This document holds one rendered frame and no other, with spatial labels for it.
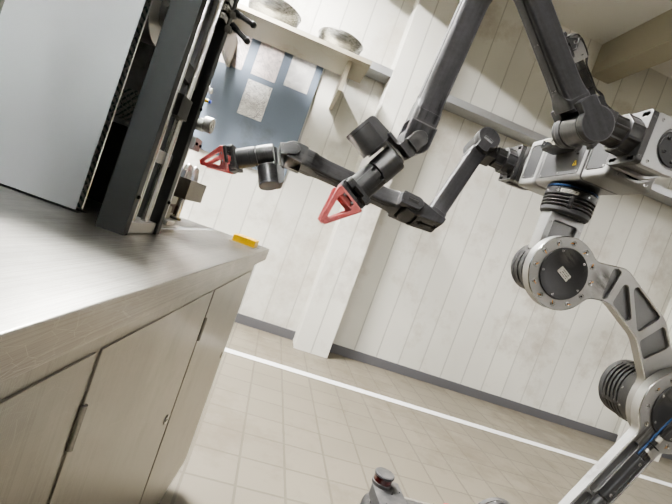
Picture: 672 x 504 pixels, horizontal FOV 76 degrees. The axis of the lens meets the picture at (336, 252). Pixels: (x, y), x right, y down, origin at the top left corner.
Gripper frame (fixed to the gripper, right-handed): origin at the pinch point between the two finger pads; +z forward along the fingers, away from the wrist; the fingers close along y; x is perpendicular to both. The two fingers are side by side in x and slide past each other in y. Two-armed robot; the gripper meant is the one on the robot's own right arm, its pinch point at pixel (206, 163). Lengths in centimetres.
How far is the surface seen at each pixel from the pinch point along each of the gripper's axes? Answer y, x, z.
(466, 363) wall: 285, -167, -140
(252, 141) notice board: 248, 61, 25
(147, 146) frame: -50, -5, -4
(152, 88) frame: -50, 4, -7
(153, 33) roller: -34.2, 20.5, -2.7
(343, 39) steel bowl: 194, 111, -58
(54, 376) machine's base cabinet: -84, -34, -6
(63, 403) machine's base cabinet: -81, -37, -4
